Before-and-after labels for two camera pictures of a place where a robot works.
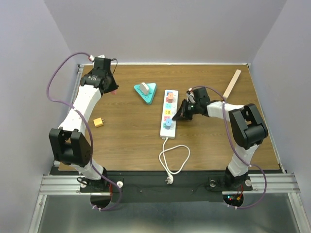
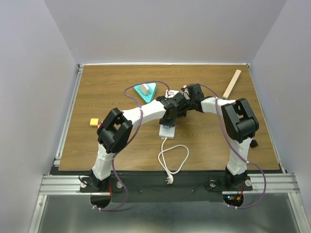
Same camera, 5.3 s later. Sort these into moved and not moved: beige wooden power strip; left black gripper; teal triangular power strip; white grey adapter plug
Moved: left black gripper
Not moved: teal triangular power strip; white grey adapter plug; beige wooden power strip
